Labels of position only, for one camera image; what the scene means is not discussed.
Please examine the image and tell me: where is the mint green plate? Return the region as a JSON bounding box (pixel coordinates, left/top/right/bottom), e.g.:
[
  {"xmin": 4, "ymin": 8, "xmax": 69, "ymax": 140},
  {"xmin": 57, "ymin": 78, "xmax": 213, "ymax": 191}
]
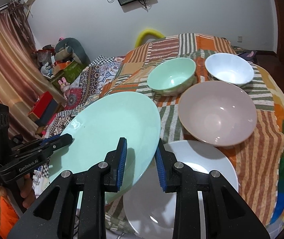
[{"xmin": 49, "ymin": 92, "xmax": 161, "ymax": 204}]

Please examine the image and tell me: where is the white plate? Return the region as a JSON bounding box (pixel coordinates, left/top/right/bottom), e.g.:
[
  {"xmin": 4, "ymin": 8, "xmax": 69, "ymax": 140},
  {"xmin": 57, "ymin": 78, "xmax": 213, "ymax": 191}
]
[{"xmin": 124, "ymin": 140, "xmax": 238, "ymax": 238}]

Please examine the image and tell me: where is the pink bowl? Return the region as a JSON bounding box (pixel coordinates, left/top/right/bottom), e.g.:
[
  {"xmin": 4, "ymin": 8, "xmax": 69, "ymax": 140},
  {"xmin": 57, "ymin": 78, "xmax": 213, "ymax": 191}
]
[{"xmin": 178, "ymin": 81, "xmax": 257, "ymax": 147}]

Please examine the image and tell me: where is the mint green bowl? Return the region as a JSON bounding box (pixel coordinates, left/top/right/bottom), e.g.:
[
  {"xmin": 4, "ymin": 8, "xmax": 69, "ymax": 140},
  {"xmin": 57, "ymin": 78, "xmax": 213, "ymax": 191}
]
[{"xmin": 147, "ymin": 57, "xmax": 196, "ymax": 97}]

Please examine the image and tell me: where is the white spotted bowl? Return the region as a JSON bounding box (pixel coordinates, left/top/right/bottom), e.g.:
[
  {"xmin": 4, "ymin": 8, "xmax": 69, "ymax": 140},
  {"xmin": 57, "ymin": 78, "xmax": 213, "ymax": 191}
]
[{"xmin": 205, "ymin": 53, "xmax": 254, "ymax": 86}]

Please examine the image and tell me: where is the left hand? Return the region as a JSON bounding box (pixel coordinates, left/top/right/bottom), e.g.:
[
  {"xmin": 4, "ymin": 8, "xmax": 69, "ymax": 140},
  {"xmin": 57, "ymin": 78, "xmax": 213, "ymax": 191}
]
[{"xmin": 0, "ymin": 174, "xmax": 36, "ymax": 209}]

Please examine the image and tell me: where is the red box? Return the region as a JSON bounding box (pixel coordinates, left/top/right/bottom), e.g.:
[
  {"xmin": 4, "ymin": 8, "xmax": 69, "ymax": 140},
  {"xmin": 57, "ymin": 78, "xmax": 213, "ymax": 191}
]
[{"xmin": 27, "ymin": 91, "xmax": 53, "ymax": 121}]

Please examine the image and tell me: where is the pink bunny figurine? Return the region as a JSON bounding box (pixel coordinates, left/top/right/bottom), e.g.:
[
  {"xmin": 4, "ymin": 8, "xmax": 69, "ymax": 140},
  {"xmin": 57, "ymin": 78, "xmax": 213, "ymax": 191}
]
[{"xmin": 58, "ymin": 77, "xmax": 70, "ymax": 100}]

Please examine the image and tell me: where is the striped patchwork blanket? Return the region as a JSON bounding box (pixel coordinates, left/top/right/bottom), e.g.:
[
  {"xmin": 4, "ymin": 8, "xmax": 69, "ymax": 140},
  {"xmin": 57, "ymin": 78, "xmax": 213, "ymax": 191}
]
[{"xmin": 102, "ymin": 33, "xmax": 284, "ymax": 236}]

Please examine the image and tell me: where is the green box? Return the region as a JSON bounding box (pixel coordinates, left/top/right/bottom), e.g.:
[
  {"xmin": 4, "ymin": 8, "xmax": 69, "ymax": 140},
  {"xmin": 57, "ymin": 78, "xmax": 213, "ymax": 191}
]
[{"xmin": 49, "ymin": 61, "xmax": 86, "ymax": 90}]

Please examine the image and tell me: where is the brown striped curtain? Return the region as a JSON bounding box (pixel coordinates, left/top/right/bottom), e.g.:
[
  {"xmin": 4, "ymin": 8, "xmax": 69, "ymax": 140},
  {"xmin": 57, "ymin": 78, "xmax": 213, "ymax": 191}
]
[{"xmin": 0, "ymin": 9, "xmax": 65, "ymax": 141}]

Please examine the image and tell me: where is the blue patterned patchwork quilt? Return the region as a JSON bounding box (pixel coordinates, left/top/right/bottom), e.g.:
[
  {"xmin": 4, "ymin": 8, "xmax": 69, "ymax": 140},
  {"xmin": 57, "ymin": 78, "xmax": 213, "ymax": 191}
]
[{"xmin": 32, "ymin": 54, "xmax": 125, "ymax": 195}]

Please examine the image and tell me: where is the grey plush pillow toy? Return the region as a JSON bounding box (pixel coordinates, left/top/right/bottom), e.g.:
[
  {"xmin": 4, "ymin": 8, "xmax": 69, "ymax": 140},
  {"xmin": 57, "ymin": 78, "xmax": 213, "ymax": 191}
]
[{"xmin": 55, "ymin": 38, "xmax": 90, "ymax": 66}]

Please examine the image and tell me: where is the wall power socket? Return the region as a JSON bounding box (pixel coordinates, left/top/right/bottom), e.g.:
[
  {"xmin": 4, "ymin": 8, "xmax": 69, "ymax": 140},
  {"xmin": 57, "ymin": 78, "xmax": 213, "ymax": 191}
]
[{"xmin": 237, "ymin": 36, "xmax": 243, "ymax": 43}]

